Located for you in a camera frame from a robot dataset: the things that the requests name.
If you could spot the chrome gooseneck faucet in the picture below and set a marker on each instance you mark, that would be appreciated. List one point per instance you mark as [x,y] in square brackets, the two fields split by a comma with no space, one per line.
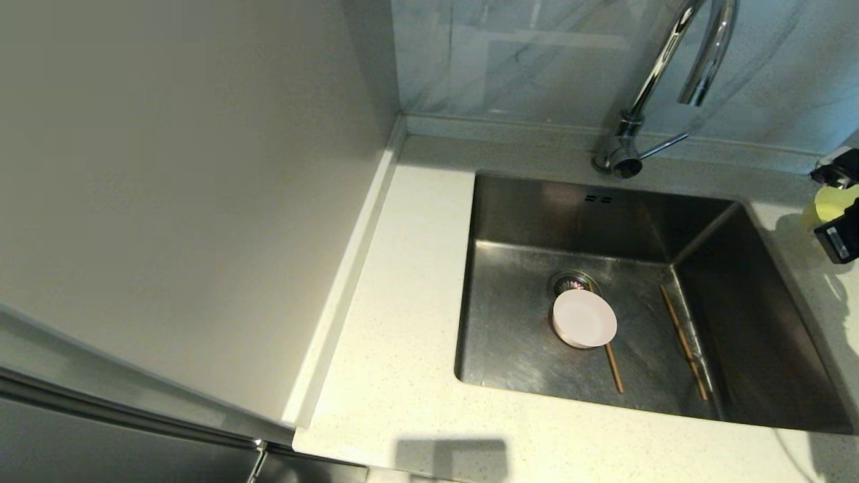
[647,87]

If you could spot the chrome door trim strip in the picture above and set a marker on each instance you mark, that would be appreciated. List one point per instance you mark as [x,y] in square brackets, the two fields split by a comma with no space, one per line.
[134,411]

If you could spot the grey tall cabinet door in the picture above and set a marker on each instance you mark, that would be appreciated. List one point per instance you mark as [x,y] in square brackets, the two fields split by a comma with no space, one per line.
[80,453]

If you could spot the grey base cabinet front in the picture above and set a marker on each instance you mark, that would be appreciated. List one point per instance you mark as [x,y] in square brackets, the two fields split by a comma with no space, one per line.
[309,471]

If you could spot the yellow plastic bowl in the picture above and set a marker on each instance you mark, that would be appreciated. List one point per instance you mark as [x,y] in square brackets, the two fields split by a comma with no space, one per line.
[829,208]

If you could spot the beige tall cabinet side panel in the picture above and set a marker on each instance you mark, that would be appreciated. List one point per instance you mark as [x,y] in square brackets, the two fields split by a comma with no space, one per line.
[168,168]

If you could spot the pink plastic bowl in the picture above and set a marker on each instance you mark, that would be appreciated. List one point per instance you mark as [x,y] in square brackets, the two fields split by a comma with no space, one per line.
[584,320]

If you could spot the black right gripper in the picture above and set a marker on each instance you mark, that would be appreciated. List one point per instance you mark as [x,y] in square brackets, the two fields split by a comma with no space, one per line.
[844,238]

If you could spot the round metal drain strainer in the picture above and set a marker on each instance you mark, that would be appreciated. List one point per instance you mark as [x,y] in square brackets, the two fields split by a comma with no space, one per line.
[567,280]

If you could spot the stainless steel sink basin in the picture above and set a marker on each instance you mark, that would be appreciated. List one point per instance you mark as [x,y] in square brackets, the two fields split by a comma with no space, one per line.
[510,349]

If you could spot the wooden chopstick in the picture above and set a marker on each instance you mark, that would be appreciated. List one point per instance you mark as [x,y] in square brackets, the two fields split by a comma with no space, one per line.
[614,370]
[684,345]

